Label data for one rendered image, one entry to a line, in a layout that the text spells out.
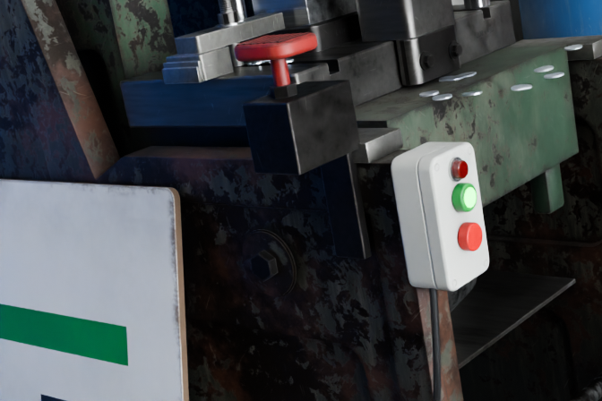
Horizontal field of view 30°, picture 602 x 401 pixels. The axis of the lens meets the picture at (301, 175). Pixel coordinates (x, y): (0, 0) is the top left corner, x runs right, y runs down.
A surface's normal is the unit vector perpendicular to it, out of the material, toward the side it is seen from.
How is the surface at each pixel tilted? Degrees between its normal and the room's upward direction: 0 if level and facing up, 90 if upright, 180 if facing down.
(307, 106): 90
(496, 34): 90
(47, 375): 78
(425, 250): 90
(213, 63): 90
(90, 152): 73
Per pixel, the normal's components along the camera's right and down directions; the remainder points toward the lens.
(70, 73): 0.66, -0.25
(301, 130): 0.74, 0.03
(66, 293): -0.66, 0.08
